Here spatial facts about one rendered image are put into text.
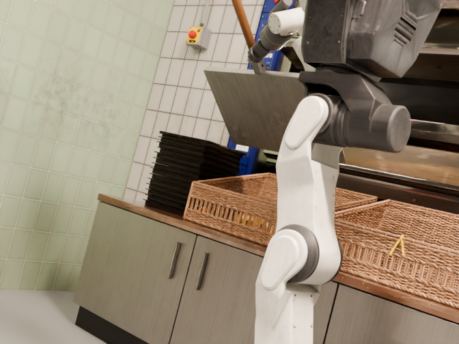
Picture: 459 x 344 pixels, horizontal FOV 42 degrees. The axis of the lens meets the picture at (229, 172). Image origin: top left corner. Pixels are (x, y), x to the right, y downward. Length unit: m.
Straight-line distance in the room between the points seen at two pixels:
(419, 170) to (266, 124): 0.61
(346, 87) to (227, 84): 0.87
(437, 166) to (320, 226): 0.96
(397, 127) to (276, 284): 0.47
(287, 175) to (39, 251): 1.86
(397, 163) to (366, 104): 0.99
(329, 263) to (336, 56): 0.51
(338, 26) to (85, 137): 1.90
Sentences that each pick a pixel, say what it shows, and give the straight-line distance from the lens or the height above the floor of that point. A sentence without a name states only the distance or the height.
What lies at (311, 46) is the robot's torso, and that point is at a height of 1.14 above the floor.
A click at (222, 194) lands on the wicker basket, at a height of 0.71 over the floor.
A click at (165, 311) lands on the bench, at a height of 0.24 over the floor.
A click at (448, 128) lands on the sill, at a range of 2.38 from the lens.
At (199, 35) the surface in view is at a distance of 3.13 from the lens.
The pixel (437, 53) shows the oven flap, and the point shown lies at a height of 1.40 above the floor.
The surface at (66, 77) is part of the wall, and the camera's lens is 3.04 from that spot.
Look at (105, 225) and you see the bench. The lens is 2.58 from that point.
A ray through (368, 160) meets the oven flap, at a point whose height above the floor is 0.99.
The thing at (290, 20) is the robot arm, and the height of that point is 1.29.
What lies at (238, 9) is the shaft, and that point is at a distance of 2.04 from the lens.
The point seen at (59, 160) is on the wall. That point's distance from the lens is 3.07.
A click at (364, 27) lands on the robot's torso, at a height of 1.19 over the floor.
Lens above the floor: 0.75
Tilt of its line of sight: 1 degrees up
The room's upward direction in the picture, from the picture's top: 14 degrees clockwise
